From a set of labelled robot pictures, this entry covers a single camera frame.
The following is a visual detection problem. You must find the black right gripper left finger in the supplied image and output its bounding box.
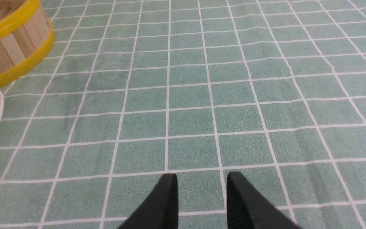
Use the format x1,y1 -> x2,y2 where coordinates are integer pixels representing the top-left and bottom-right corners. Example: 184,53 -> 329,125
119,174 -> 179,229

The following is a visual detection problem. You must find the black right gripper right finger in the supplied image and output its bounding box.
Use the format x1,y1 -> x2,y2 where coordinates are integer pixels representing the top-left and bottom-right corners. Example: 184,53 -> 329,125
226,171 -> 301,229

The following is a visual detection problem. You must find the green checkered tablecloth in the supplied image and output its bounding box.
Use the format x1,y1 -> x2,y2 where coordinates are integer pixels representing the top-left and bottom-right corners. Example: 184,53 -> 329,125
0,0 -> 366,229

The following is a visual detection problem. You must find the yellow-rimmed bamboo steamer basket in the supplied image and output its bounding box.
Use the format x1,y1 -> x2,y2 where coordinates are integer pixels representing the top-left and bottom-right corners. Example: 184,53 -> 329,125
0,0 -> 55,87

